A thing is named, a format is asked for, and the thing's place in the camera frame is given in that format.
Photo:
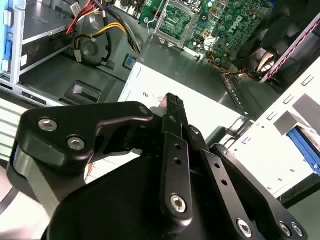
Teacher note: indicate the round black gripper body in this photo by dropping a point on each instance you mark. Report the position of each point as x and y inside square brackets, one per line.
[120, 205]

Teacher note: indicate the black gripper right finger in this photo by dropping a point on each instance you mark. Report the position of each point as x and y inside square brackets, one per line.
[225, 175]

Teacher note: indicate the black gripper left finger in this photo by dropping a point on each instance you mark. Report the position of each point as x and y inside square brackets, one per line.
[75, 117]

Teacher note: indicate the hard disk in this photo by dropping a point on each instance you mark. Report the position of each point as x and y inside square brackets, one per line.
[302, 147]

